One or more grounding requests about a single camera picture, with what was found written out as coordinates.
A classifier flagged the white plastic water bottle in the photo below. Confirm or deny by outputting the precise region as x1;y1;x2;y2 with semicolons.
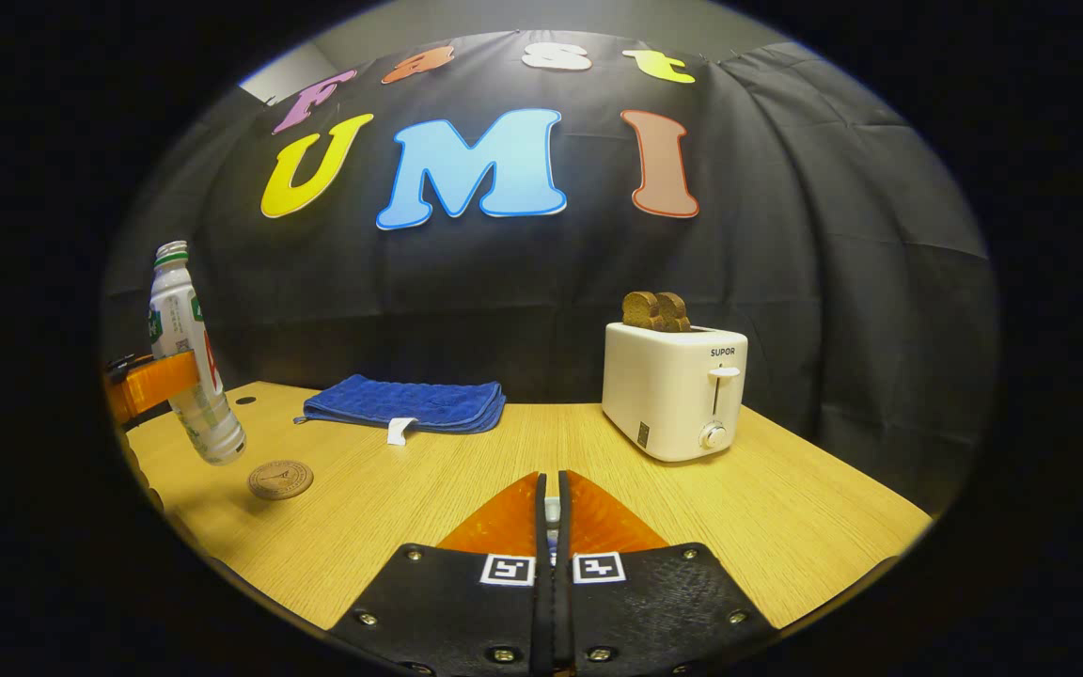
148;240;247;466

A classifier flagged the white toaster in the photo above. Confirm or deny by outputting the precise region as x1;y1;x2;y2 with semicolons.
601;322;749;464

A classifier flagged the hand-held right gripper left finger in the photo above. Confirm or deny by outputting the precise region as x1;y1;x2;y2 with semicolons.
330;473;549;677

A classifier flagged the brown toast slice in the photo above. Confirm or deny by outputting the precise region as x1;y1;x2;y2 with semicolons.
622;291;665;332
654;292;693;334

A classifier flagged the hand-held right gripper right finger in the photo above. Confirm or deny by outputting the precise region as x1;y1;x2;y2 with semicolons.
556;470;777;677

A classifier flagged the folded blue towel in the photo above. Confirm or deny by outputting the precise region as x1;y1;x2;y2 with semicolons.
294;374;508;446

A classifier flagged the round wooden coaster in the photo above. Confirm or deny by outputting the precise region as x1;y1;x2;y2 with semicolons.
247;460;315;501

